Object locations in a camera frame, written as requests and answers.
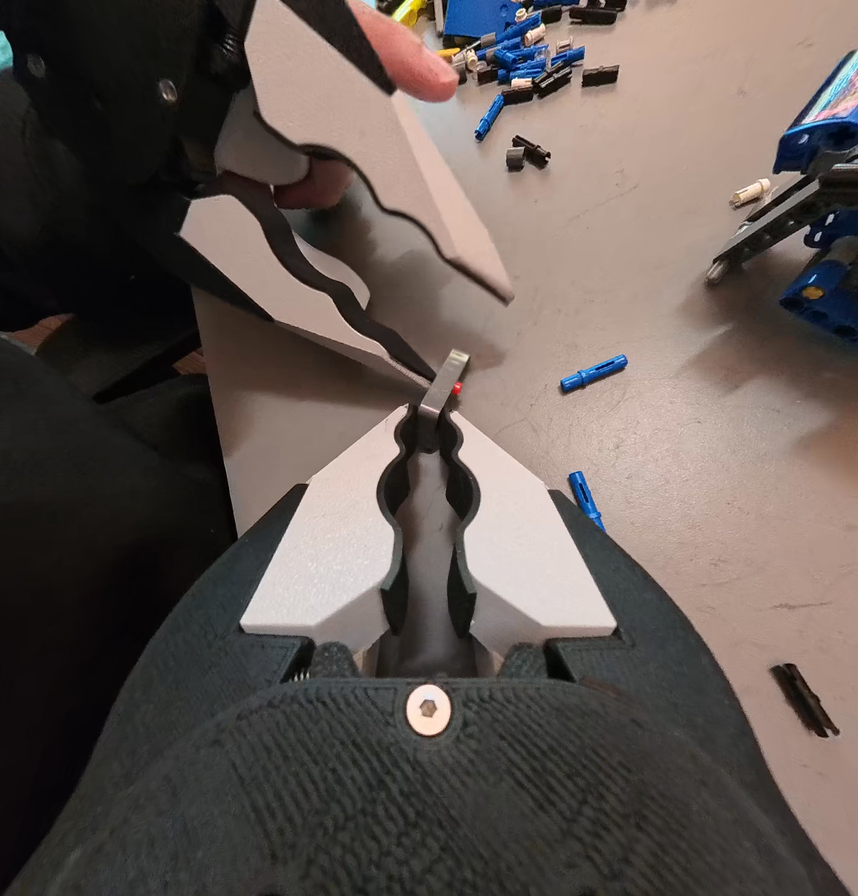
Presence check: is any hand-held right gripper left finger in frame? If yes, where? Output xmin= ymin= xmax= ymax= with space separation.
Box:
xmin=240 ymin=405 xmax=424 ymax=676

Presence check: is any pile of loose lego pieces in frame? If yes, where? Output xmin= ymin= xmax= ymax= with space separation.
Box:
xmin=376 ymin=0 xmax=622 ymax=172

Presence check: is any blue lego pin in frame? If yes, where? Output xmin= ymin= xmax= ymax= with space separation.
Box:
xmin=560 ymin=356 xmax=629 ymax=393
xmin=567 ymin=471 xmax=607 ymax=533

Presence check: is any blue lego vehicle model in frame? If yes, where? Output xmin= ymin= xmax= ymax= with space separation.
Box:
xmin=705 ymin=42 xmax=858 ymax=337

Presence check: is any person's left hand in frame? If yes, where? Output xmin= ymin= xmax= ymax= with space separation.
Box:
xmin=273 ymin=0 xmax=462 ymax=211

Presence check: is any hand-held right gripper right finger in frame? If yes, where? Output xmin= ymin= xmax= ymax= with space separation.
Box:
xmin=436 ymin=407 xmax=619 ymax=676

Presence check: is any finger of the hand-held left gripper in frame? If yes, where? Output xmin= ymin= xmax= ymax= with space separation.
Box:
xmin=217 ymin=0 xmax=515 ymax=305
xmin=179 ymin=174 xmax=438 ymax=388

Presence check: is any black lego pin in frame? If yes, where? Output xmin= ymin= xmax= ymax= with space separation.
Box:
xmin=770 ymin=664 xmax=841 ymax=738

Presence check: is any grey lego beam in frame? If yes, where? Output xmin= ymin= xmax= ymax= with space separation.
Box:
xmin=420 ymin=350 xmax=469 ymax=456

